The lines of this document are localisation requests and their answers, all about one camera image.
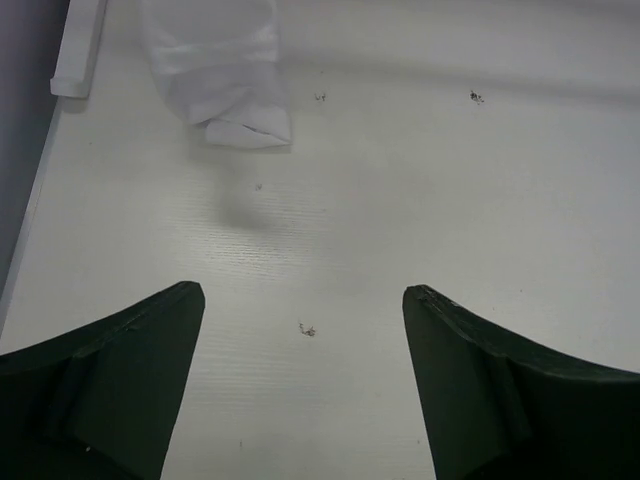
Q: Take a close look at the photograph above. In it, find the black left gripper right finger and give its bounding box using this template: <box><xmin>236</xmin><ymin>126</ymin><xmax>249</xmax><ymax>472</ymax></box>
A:
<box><xmin>402</xmin><ymin>285</ymin><xmax>639</xmax><ymax>479</ymax></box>

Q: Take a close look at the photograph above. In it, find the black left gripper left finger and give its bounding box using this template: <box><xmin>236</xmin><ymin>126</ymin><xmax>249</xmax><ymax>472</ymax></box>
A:
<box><xmin>1</xmin><ymin>281</ymin><xmax>205</xmax><ymax>479</ymax></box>

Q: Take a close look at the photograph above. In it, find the white mesh garment bag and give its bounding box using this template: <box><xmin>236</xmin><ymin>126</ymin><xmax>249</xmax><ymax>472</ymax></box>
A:
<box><xmin>138</xmin><ymin>1</ymin><xmax>292</xmax><ymax>149</ymax></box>

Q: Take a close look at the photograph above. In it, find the white rack foot bar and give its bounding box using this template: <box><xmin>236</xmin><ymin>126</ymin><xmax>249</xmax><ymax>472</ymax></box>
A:
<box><xmin>50</xmin><ymin>0</ymin><xmax>107</xmax><ymax>99</ymax></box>

